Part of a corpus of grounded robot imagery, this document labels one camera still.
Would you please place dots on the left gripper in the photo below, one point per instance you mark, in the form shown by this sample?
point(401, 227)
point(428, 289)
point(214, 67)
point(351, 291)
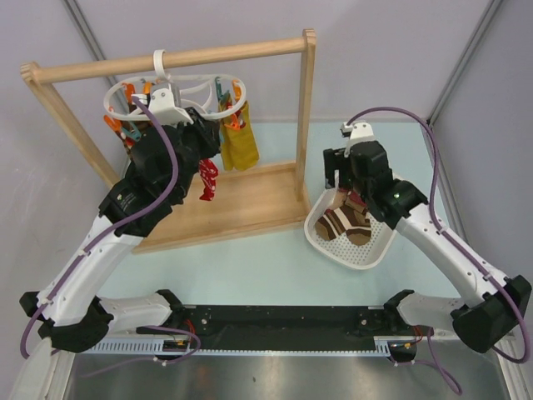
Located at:
point(205, 131)

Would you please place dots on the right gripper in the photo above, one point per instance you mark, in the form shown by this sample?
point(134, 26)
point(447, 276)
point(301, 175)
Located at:
point(335, 160)

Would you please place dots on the teal clothes peg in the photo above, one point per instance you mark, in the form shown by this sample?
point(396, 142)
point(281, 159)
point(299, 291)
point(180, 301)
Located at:
point(131, 135)

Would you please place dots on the brown striped sock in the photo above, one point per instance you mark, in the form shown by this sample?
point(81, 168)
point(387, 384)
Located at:
point(348, 215)

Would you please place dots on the white plastic clip hanger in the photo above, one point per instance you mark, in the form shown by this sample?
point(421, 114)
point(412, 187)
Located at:
point(197, 91)

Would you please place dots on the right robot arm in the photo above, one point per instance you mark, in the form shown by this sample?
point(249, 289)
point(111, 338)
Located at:
point(490, 304)

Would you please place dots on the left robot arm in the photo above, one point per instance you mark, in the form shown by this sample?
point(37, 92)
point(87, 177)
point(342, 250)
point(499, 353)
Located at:
point(158, 178)

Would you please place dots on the black argyle sock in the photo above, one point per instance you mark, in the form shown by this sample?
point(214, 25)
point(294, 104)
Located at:
point(142, 126)

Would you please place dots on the teal peg far side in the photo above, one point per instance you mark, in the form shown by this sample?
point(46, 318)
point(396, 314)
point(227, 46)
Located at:
point(222, 95)

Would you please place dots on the yellow-orange peg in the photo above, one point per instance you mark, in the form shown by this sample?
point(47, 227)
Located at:
point(147, 87)

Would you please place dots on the wooden clothes rack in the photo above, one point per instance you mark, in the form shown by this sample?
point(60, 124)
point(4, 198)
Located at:
point(259, 200)

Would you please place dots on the orange clothes peg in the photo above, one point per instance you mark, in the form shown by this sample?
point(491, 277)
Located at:
point(113, 123)

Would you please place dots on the orange peg on loop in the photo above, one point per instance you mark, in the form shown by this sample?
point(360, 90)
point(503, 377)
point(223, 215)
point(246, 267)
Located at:
point(129, 90)

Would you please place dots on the white perforated plastic basket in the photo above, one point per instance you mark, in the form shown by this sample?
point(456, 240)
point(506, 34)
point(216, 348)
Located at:
point(340, 249)

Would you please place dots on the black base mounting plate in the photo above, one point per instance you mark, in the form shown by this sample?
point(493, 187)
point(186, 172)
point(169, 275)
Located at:
point(284, 329)

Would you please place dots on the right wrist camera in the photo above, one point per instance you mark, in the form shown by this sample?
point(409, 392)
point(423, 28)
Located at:
point(357, 132)

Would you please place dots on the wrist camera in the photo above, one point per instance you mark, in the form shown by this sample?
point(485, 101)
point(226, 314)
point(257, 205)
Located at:
point(357, 132)
point(164, 102)

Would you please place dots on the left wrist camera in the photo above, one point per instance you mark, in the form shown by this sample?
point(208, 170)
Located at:
point(164, 102)

